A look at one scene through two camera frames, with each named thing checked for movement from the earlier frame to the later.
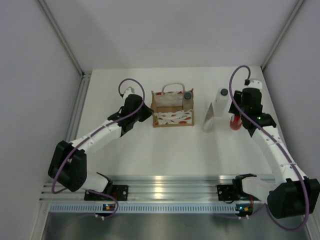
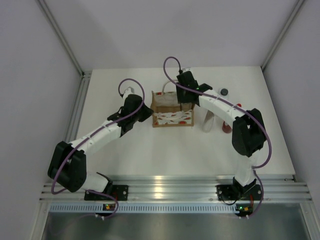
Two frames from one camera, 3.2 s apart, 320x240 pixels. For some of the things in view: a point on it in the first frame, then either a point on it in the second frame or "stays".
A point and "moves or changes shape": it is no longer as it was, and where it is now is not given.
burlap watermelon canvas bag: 173,107 stays
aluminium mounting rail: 154,188 stays
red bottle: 235,122 moves or changes shape
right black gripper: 237,96 to 180,99
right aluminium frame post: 282,34 stays
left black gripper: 147,112 stays
